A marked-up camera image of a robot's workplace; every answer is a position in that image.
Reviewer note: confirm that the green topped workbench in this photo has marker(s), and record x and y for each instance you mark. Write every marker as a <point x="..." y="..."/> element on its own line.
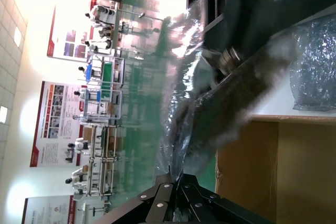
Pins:
<point x="107" y="74"/>

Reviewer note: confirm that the flat blue-grey antistatic bag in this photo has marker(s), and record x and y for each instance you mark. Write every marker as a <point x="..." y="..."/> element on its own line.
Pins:
<point x="315" y="64"/>

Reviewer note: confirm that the black slotted container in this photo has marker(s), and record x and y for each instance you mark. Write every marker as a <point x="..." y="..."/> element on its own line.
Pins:
<point x="262" y="3"/>

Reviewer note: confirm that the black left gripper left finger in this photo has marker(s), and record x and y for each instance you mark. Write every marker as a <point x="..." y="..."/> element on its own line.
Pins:
<point x="152" y="203"/>

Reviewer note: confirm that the bagged graphics card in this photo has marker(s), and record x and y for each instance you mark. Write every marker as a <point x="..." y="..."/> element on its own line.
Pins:
<point x="178" y="77"/>

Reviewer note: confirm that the white humanoid robot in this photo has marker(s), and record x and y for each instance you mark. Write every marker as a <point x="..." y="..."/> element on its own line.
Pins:
<point x="81" y="145"/>
<point x="99" y="15"/>
<point x="97" y="45"/>
<point x="77" y="179"/>

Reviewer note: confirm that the brown cardboard box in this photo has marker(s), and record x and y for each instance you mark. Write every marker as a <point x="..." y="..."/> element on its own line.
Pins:
<point x="288" y="169"/>

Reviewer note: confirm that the ceiling light panel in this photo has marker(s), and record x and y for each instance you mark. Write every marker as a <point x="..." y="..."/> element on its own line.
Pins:
<point x="18" y="36"/>
<point x="3" y="115"/>

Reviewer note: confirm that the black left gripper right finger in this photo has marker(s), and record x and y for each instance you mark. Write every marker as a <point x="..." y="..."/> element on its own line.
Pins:
<point x="204" y="208"/>

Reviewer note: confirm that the red framed poster board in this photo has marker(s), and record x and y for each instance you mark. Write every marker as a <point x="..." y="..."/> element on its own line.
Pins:
<point x="47" y="213"/>
<point x="52" y="129"/>
<point x="68" y="48"/>

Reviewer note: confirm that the graphics card with silver bracket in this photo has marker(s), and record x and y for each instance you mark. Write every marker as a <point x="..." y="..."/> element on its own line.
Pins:
<point x="236" y="98"/>

